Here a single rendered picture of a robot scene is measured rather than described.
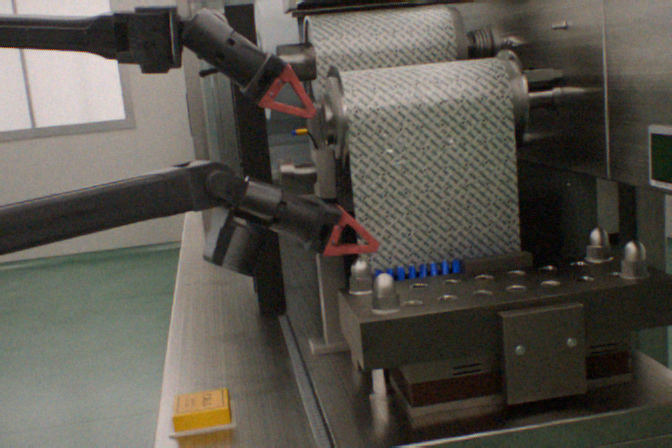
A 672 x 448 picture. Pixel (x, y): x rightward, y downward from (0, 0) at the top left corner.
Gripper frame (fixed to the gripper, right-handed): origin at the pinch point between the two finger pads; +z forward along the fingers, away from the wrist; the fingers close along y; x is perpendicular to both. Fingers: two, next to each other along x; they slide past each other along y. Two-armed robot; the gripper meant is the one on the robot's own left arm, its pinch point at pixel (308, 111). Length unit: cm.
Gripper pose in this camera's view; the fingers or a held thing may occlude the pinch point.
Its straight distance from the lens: 113.6
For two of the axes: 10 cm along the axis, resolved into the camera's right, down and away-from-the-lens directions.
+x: 5.9, -8.0, -0.7
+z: 7.9, 5.5, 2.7
